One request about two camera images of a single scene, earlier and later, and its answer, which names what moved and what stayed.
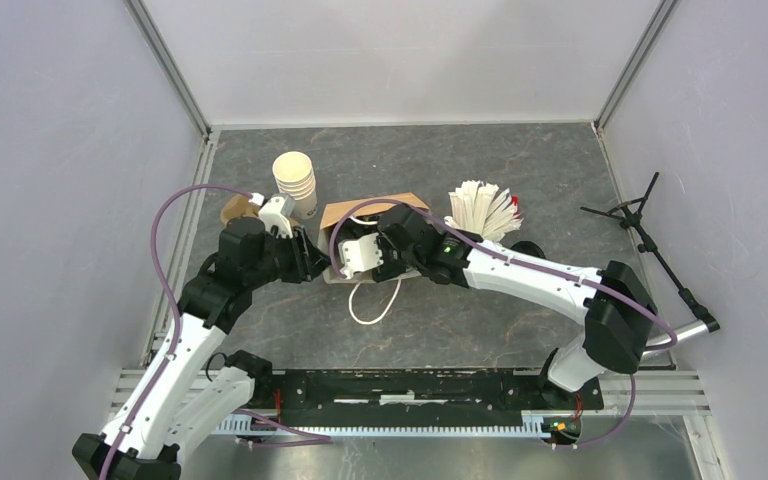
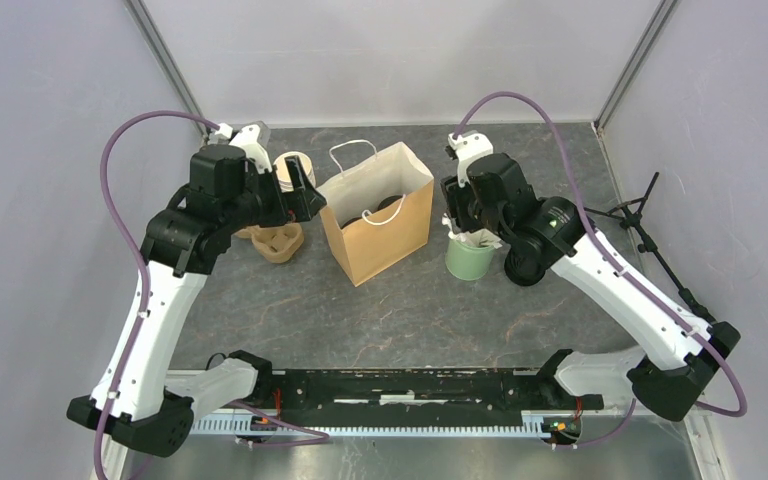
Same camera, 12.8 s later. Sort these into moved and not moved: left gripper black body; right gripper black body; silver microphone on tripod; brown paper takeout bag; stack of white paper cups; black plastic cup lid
Moved: left gripper black body; black plastic cup lid; right gripper black body; brown paper takeout bag
Not moved: stack of white paper cups; silver microphone on tripod
